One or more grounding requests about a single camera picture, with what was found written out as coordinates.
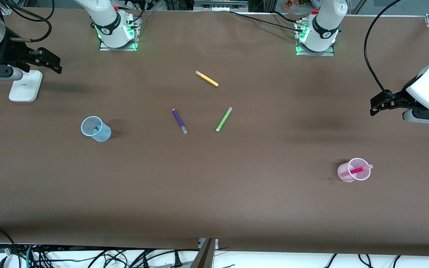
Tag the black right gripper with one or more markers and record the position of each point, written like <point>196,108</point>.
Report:
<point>14,53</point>

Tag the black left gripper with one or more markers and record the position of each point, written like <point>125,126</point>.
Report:
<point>397,97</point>

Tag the pink marker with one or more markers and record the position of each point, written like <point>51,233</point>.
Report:
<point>356,171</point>

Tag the white flat box device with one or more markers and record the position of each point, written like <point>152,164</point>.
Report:
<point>22,89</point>

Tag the translucent pink cup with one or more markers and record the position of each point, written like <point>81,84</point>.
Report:
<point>346,178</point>

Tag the translucent blue cup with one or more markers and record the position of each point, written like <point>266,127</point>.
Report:
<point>97,136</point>

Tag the purple marker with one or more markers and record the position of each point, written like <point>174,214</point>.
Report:
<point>179,120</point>

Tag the green marker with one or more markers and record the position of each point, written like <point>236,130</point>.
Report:
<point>223,119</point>

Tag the yellow marker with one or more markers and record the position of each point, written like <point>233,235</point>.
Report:
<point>207,79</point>

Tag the brown table cover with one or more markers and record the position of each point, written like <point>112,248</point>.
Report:
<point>214,193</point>

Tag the aluminium frame rail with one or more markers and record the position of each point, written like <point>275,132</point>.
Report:
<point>220,4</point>

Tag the grey metal table bracket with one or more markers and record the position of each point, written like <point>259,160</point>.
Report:
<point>204,255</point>

